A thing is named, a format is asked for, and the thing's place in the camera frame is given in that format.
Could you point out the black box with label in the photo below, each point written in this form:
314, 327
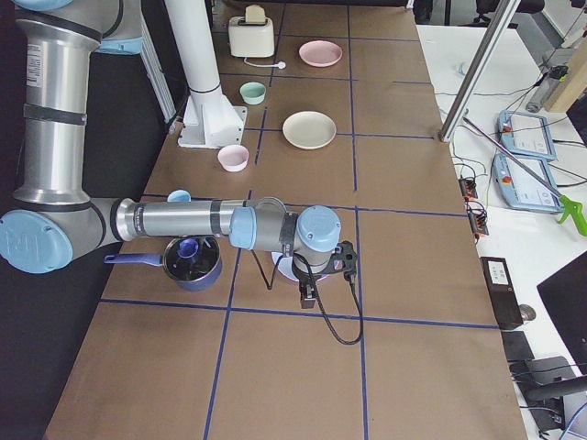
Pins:
501, 291

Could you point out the cream toaster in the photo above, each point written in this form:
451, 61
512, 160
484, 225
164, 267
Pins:
250, 40

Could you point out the glass pot lid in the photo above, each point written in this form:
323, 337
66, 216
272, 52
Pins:
191, 258

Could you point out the orange black adapter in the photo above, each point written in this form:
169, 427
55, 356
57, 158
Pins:
477, 215
468, 188

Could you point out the black monitor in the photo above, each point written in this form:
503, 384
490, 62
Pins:
564, 297

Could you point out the light blue cup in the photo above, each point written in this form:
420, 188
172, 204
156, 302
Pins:
179, 196

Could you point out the cream plate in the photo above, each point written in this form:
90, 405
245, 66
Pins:
309, 130

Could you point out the pink plate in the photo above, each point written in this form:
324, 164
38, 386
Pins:
320, 53

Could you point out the bread slice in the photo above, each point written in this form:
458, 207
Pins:
255, 15

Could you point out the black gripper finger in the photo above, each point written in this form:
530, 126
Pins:
308, 302

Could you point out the upper teach pendant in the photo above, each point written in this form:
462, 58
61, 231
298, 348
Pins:
526, 134

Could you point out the green handled grabber stick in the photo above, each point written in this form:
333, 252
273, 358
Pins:
570, 208

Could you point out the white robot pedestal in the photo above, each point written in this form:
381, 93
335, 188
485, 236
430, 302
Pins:
210, 121

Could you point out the lower teach pendant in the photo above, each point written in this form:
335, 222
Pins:
520, 190

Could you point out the pink bowl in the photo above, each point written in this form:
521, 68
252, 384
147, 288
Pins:
233, 158

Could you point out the orange black adapter lower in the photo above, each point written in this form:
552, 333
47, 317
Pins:
477, 215

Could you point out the aluminium frame post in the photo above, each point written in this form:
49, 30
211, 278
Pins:
503, 16

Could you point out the dark blue saucepan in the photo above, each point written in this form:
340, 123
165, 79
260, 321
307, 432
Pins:
155, 260

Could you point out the blue plate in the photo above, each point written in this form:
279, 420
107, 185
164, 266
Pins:
285, 265

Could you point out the orange black adapter upper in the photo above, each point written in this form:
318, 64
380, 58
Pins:
468, 188

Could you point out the grey water bottle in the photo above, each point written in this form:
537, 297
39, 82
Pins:
547, 86

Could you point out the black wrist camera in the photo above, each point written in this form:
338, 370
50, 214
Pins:
345, 259

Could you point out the teach pendant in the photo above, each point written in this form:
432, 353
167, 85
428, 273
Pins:
526, 134
520, 190

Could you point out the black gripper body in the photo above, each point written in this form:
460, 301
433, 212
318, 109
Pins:
304, 278

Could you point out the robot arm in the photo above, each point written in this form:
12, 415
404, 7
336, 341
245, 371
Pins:
56, 222

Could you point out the green bowl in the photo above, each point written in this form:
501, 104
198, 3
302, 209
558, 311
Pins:
252, 93

